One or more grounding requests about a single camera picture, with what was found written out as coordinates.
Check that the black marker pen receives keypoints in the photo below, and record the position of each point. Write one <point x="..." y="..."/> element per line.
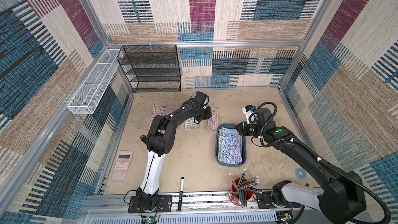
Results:
<point x="179" y="206"/>

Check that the black wire shelf rack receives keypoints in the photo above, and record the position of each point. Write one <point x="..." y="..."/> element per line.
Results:
<point x="151" y="68"/>

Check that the red pencil cup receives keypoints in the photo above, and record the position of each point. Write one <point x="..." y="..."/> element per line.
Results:
<point x="240" y="186"/>

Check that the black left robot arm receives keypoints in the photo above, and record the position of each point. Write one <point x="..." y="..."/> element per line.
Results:
<point x="160" y="141"/>

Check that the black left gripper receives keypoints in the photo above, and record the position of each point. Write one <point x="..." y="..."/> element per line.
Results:
<point x="209" y="115"/>

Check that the pink calculator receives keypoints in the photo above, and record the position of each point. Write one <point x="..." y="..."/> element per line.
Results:
<point x="121" y="166"/>

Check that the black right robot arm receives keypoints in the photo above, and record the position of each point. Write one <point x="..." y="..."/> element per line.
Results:
<point x="342" y="195"/>

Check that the pink bonbon sticker sheet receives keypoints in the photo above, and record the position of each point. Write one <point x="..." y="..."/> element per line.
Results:
<point x="213" y="121"/>

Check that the teal plastic storage box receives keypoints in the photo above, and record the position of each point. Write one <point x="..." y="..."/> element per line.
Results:
<point x="242" y="146"/>

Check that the white wire mesh basket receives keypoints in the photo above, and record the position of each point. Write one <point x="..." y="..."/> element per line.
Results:
<point x="89" y="94"/>

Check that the blue tape roll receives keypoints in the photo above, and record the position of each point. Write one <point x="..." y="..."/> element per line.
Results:
<point x="300" y="173"/>

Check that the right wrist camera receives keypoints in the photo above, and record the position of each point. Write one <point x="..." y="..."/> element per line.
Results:
<point x="248" y="111"/>

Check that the pink cat sticker sheet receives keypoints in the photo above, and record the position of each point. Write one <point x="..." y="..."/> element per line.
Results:
<point x="157" y="110"/>

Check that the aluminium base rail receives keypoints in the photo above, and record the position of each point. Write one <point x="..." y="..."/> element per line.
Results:
<point x="209" y="207"/>

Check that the purple sticker sheet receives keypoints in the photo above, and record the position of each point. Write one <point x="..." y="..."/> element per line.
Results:
<point x="174" y="108"/>

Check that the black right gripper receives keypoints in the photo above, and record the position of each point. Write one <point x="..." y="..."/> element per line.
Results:
<point x="241" y="129"/>

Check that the green dinosaur sticker sheet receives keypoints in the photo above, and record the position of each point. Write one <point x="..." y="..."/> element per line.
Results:
<point x="191" y="125"/>

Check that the blue penguin sticker sheet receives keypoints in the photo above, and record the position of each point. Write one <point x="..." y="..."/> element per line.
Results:
<point x="228" y="150"/>

